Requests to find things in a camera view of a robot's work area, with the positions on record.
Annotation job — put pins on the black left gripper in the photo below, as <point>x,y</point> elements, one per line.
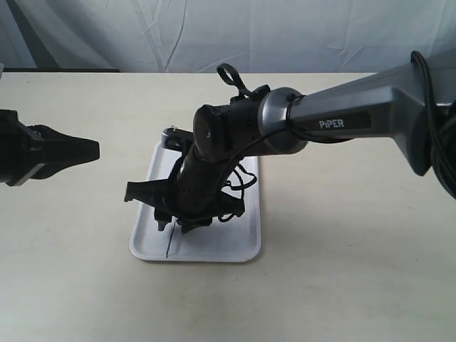
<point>24,146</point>

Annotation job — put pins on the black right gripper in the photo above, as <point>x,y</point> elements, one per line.
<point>193,192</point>

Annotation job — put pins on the thin metal skewer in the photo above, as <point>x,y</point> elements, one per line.
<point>169,241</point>

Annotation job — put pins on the grey Piper robot arm right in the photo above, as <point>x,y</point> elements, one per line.
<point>413,104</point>

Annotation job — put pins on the white plastic tray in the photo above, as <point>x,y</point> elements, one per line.
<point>235,241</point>

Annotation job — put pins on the white wrinkled backdrop cloth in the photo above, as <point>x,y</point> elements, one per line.
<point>196,36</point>

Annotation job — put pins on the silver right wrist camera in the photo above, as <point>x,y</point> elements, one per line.
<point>176,139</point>

